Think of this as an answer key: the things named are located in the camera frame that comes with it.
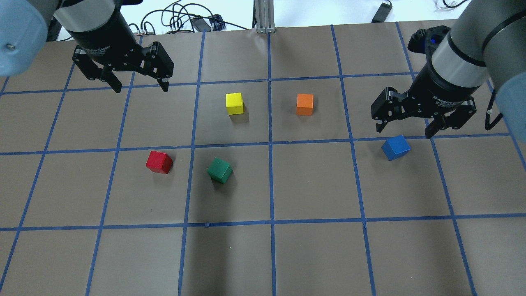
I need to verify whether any red wooden block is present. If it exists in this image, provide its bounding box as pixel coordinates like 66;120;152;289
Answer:
146;150;173;174

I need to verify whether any green wooden block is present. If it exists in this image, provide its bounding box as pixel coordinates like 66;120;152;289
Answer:
207;157;233;184

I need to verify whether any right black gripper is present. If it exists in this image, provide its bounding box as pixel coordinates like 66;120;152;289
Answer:
371;66;477;139

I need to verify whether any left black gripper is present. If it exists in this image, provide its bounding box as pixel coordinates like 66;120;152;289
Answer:
72;16;174;93

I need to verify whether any aluminium frame post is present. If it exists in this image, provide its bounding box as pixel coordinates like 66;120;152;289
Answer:
252;0;276;34

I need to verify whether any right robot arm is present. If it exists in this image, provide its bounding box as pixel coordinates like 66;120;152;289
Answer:
371;0;526;142

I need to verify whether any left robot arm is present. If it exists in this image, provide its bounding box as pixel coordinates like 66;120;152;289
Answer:
0;0;174;93

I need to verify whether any black power adapter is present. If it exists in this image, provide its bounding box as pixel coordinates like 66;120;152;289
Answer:
371;0;393;23

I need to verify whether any black cable bundle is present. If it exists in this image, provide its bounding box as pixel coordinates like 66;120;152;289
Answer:
129;0;249;35

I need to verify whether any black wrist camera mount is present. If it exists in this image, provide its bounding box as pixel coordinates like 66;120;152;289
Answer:
407;25;451;56

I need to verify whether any blue wooden block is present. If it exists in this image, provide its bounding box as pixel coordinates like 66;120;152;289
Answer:
381;135;411;161

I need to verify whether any yellow wooden block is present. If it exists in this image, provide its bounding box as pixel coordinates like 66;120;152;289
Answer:
226;92;244;116

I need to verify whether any orange wooden block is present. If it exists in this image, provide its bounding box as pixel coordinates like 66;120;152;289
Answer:
295;93;314;116

